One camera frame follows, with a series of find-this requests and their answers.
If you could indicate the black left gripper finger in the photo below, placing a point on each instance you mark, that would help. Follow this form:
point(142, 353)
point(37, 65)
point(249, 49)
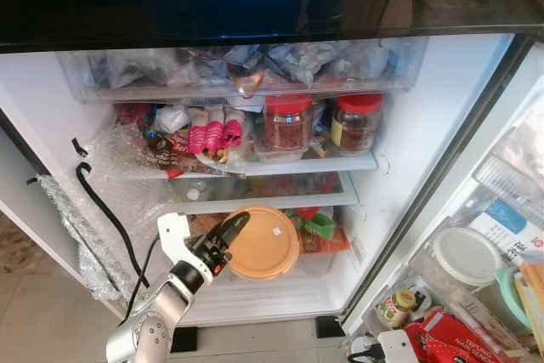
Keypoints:
point(234, 229)

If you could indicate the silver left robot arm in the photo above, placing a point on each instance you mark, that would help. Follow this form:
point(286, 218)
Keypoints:
point(157, 312)

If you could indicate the glass fridge shelf white trim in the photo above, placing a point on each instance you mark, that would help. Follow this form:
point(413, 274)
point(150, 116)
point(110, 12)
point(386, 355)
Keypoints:
point(280, 200)
point(340, 163)

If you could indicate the clear fridge drawer with bags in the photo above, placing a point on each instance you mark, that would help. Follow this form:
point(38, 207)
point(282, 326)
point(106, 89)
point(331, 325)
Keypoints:
point(170, 82)

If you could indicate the black glass fridge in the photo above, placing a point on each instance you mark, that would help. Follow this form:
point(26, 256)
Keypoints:
point(442, 125)

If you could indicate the small clear bottle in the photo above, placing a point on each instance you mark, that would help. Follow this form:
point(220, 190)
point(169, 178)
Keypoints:
point(191, 188)

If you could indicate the white plate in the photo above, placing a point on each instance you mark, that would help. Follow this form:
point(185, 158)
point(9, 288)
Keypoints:
point(223, 159)

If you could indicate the green snack packet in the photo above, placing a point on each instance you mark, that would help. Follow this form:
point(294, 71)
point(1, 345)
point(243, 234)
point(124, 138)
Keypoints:
point(319, 225)

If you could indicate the orange red food packet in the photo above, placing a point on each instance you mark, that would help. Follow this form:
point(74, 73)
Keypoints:
point(327, 242)

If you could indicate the pink white snack packet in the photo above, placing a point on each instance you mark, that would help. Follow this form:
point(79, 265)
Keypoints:
point(233, 132)
point(215, 133)
point(197, 135)

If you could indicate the dark printed food packet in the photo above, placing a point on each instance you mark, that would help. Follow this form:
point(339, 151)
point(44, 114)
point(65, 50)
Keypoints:
point(166, 155)

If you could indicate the black rubber strip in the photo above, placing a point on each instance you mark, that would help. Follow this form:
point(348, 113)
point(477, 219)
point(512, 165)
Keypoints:
point(109, 218)

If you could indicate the red lid chili flake jar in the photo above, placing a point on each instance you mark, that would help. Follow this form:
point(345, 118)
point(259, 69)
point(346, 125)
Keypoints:
point(287, 129)

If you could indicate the clear bubble wrap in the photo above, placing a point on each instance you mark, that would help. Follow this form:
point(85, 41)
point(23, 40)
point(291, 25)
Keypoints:
point(127, 167)

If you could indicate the small white food bag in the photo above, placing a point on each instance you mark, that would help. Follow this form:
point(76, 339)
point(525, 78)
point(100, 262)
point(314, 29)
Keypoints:
point(172, 118)

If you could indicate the silver bubble foil sheet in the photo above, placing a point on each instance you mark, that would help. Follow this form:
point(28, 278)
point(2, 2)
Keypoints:
point(81, 244)

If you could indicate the red lid jar yellow label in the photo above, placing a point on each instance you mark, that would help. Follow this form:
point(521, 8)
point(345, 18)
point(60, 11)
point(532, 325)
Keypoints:
point(357, 129)

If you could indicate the small jar yellow lid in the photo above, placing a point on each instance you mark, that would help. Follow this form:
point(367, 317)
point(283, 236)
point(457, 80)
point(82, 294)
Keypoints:
point(398, 308)

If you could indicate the orange box green print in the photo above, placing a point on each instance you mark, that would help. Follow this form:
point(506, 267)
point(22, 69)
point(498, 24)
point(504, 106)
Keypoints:
point(534, 295)

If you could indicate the blue white carton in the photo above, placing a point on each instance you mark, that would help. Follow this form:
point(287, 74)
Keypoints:
point(510, 227)

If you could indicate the teal plastic container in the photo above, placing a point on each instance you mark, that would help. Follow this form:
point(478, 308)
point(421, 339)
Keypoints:
point(510, 295)

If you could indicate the clear ribbed door bin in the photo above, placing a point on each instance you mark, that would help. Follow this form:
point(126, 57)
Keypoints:
point(510, 189)

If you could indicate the clear smooth door bin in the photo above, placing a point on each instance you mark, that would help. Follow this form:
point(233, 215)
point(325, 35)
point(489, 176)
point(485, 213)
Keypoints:
point(442, 295)

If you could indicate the clear plastic bag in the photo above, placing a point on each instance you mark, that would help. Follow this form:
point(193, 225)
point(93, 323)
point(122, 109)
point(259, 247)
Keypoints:
point(523, 146)

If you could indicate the round container white lid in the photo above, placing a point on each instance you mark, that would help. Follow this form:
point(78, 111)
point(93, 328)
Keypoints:
point(467, 254)

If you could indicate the red flour packet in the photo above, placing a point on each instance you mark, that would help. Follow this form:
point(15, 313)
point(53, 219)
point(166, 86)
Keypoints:
point(450, 342)

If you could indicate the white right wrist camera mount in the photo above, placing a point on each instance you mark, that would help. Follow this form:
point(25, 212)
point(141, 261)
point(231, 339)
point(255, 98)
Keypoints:
point(399, 348)

